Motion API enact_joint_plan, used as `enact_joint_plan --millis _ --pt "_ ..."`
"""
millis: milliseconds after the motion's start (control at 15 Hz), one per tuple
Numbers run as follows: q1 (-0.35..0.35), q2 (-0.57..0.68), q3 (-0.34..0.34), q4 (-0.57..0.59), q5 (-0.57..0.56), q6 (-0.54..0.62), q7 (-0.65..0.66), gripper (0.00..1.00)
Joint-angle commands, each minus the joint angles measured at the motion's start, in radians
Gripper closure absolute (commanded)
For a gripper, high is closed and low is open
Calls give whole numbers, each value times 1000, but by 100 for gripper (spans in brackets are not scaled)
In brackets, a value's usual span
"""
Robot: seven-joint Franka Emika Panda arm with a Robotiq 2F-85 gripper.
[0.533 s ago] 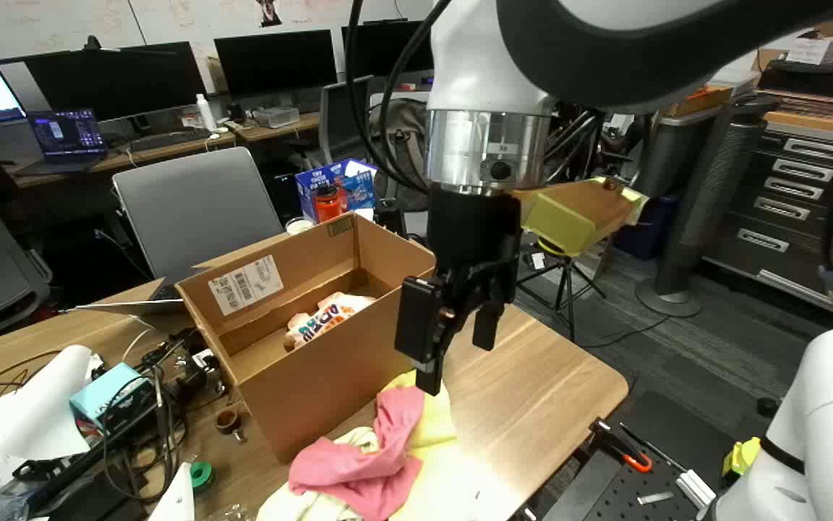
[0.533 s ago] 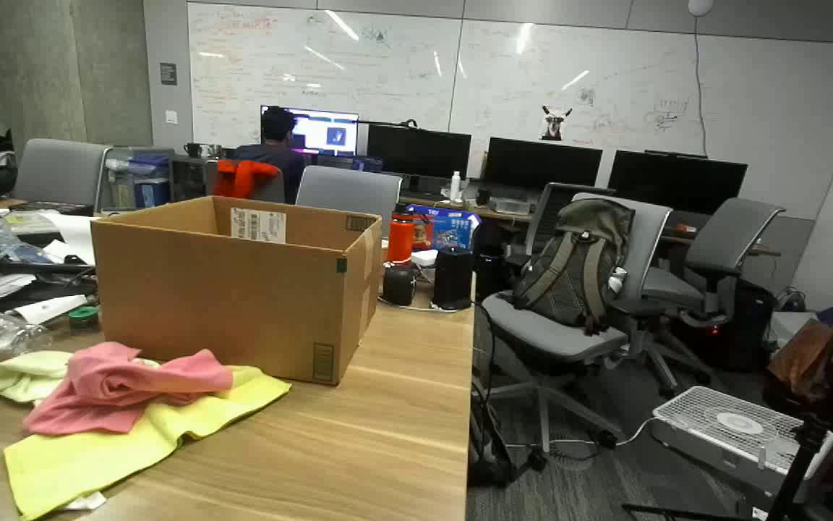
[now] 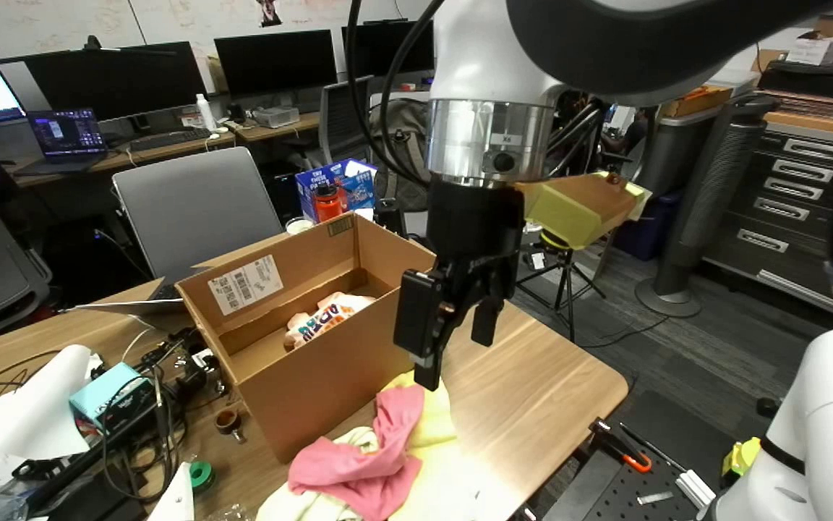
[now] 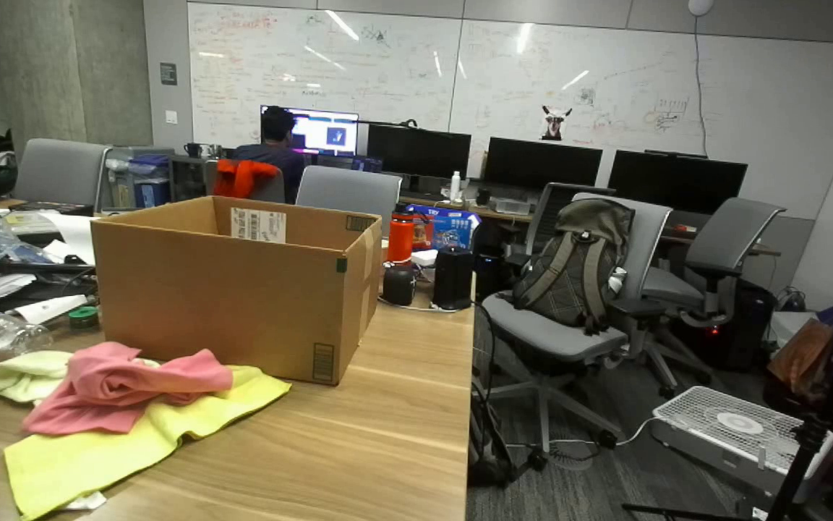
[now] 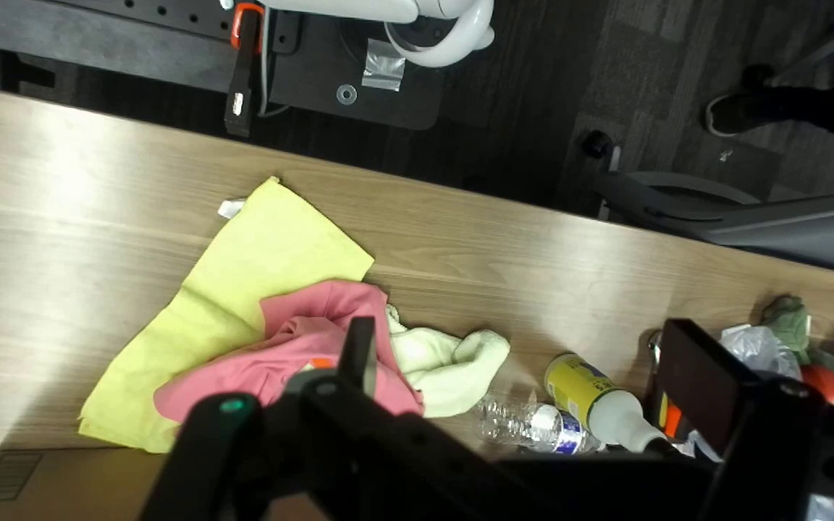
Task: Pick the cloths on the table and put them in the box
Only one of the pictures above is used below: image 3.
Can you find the cream item with printed label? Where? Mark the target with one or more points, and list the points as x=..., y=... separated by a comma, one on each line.
x=324, y=320

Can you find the teal electronic device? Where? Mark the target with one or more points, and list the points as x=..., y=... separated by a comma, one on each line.
x=101, y=393

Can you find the small white cardboard box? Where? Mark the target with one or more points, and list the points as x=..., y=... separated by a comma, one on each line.
x=810, y=50

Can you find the brown cardboard box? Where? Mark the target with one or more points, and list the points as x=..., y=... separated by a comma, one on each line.
x=338, y=387

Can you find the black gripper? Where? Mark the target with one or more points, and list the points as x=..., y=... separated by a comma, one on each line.
x=476, y=232

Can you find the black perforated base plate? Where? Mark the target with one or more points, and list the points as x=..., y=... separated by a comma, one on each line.
x=607, y=494

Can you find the dark blue bin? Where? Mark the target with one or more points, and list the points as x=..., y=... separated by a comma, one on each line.
x=645, y=232

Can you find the yellow green tape tag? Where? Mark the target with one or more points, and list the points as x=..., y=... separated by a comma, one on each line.
x=741, y=455

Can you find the small brown round object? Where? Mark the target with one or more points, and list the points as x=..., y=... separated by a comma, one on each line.
x=229, y=422

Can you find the orange bottle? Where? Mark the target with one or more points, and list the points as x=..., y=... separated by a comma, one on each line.
x=328, y=203

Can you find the blue printed package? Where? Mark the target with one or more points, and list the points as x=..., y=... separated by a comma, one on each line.
x=353, y=183

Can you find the pale green towel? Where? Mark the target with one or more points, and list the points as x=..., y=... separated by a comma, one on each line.
x=281, y=508

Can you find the grey olive backpack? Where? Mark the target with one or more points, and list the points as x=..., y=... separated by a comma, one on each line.
x=391, y=145

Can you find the black tripod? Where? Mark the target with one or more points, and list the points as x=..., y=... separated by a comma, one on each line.
x=563, y=290

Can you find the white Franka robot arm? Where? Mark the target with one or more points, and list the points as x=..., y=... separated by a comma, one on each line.
x=477, y=48

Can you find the silver metal bracket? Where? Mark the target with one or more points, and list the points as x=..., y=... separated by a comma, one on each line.
x=694, y=491

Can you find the pink cloth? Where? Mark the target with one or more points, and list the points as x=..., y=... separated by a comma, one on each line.
x=369, y=474

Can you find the wall whiteboard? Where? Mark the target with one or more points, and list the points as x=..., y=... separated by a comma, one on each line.
x=49, y=19

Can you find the long wooden desk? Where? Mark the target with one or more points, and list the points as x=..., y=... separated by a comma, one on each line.
x=145, y=154

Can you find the grey cylindrical stand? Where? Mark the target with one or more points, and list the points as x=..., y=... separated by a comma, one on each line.
x=709, y=191

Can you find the black printer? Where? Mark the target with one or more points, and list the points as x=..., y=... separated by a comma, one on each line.
x=810, y=81

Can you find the white paper sheet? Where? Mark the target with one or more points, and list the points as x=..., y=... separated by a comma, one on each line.
x=177, y=497

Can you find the green tape roll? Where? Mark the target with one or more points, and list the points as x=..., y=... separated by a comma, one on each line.
x=200, y=477

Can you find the open laptop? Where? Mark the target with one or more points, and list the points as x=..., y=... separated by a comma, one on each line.
x=68, y=134

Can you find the black drawer cabinet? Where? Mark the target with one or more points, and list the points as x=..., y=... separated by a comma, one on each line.
x=803, y=212

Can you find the dark grey flat panel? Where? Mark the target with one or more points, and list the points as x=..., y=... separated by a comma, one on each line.
x=344, y=121

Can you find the yellow cloth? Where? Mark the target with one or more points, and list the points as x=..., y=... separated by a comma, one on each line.
x=435, y=424

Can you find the grey fabric office chair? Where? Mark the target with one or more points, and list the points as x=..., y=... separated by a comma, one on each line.
x=194, y=212

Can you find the black computer monitor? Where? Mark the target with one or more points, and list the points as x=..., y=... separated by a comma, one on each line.
x=275, y=63
x=117, y=81
x=388, y=48

